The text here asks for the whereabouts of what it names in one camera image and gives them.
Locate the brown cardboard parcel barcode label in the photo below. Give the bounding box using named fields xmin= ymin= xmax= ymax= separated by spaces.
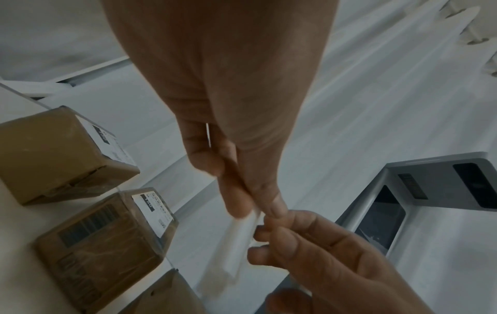
xmin=34 ymin=187 xmax=180 ymax=311

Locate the person's right hand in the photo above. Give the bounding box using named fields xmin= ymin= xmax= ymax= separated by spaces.
xmin=247 ymin=209 xmax=441 ymax=314

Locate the person's left hand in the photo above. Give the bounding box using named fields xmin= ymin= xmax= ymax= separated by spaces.
xmin=99 ymin=0 xmax=341 ymax=219

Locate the white paper strip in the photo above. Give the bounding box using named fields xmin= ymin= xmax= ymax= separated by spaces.
xmin=196 ymin=123 xmax=269 ymax=300

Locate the brown cardboard parcel white label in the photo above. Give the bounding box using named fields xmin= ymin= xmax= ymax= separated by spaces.
xmin=0 ymin=105 xmax=141 ymax=206

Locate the white metal frame rail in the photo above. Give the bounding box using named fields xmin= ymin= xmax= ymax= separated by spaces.
xmin=0 ymin=56 xmax=131 ymax=99

